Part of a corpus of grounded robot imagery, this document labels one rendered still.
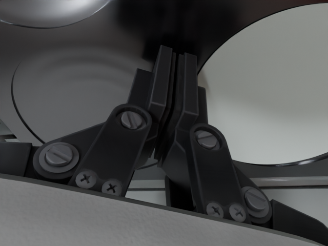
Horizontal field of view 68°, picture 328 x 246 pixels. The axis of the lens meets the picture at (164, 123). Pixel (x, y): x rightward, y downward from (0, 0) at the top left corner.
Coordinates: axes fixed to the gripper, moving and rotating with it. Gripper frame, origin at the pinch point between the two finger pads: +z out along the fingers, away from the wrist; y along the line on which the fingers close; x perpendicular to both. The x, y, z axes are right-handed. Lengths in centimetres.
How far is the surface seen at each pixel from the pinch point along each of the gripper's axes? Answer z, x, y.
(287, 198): 2.9, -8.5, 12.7
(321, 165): 2.4, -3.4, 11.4
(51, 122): 2.5, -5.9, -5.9
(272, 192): 3.5, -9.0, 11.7
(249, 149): 2.4, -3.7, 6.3
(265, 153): 2.4, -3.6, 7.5
